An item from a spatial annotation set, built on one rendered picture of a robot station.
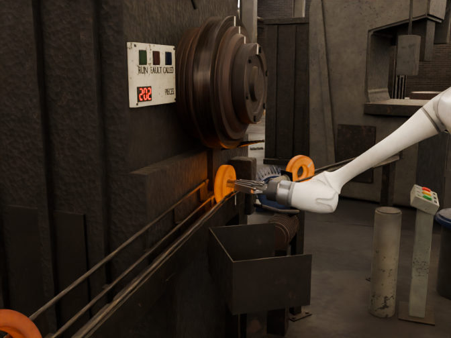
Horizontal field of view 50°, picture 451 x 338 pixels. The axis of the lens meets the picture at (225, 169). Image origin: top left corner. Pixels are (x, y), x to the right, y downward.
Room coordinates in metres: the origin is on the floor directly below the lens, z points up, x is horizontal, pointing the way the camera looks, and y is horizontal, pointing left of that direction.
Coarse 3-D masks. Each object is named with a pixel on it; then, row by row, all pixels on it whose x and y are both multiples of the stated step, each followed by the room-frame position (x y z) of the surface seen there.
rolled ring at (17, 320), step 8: (0, 312) 0.81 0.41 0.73; (8, 312) 0.82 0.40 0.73; (16, 312) 0.83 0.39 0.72; (0, 320) 0.80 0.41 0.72; (8, 320) 0.81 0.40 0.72; (16, 320) 0.83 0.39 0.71; (24, 320) 0.84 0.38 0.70; (0, 328) 0.81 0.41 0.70; (8, 328) 0.81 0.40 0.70; (16, 328) 0.82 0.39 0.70; (24, 328) 0.83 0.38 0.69; (32, 328) 0.84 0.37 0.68; (16, 336) 0.83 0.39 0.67; (24, 336) 0.82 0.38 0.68; (32, 336) 0.84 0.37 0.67; (40, 336) 0.85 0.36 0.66
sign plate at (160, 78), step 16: (128, 48) 1.38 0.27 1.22; (144, 48) 1.44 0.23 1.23; (160, 48) 1.53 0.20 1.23; (128, 64) 1.38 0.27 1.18; (144, 64) 1.43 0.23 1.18; (160, 64) 1.53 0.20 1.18; (128, 80) 1.39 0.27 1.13; (144, 80) 1.43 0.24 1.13; (160, 80) 1.53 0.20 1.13; (144, 96) 1.42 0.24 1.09; (160, 96) 1.52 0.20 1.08
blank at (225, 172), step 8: (224, 168) 1.75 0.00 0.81; (232, 168) 1.81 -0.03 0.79; (216, 176) 1.73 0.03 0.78; (224, 176) 1.73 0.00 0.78; (232, 176) 1.81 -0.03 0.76; (216, 184) 1.72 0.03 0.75; (224, 184) 1.73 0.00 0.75; (216, 192) 1.72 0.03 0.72; (224, 192) 1.73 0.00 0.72; (216, 200) 1.73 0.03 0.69
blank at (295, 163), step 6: (300, 156) 2.15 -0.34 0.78; (306, 156) 2.17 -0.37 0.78; (294, 162) 2.12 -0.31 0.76; (300, 162) 2.14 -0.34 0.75; (306, 162) 2.17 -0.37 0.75; (312, 162) 2.19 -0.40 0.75; (288, 168) 2.13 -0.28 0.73; (294, 168) 2.12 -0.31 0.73; (306, 168) 2.18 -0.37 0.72; (312, 168) 2.19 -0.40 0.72; (294, 174) 2.12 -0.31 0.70; (306, 174) 2.17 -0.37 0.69; (312, 174) 2.19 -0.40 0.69; (294, 180) 2.13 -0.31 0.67; (306, 180) 2.17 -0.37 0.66
